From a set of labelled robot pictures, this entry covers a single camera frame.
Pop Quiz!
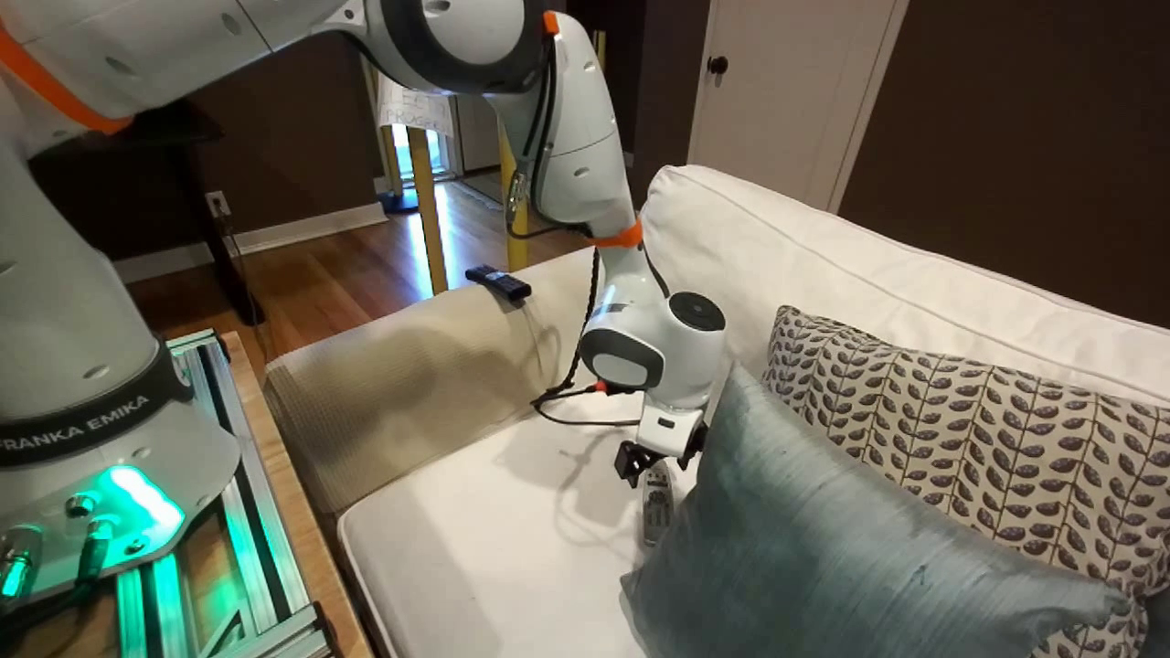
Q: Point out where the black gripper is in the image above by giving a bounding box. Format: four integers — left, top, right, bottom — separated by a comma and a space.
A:
612, 433, 711, 550

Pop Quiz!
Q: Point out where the large blue silk pillow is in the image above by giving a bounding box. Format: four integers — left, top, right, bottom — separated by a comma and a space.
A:
617, 361, 1147, 658

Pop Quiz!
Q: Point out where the black remote control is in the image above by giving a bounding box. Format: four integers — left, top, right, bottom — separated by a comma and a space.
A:
460, 264, 537, 307

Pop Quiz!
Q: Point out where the leaf patterned pillow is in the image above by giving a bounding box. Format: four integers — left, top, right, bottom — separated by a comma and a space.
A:
763, 303, 1170, 658

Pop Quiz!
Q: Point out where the small teal pillow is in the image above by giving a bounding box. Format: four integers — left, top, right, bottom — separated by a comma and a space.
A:
1140, 586, 1170, 658

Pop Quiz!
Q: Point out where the white fabric sofa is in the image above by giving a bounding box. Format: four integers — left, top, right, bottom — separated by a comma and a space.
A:
261, 160, 1170, 658

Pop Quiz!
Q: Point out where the white door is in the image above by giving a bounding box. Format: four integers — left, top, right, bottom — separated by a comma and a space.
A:
685, 0, 913, 215

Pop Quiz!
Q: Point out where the white hanging cloth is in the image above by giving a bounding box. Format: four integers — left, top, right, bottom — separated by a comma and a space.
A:
383, 88, 459, 140

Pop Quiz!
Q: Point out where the dark wooden side table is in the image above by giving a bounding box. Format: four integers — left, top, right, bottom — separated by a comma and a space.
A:
30, 102, 269, 330

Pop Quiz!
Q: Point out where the orange cable strap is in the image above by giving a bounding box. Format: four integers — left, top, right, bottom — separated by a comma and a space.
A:
593, 221, 646, 257
0, 18, 137, 140

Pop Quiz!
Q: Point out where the yellow upright post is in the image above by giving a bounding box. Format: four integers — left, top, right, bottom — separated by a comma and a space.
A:
501, 122, 549, 273

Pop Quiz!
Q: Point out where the light wooden post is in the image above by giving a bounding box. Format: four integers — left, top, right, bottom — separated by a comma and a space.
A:
404, 122, 455, 296

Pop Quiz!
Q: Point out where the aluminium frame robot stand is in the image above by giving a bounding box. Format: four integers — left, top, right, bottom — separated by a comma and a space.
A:
106, 325, 338, 658

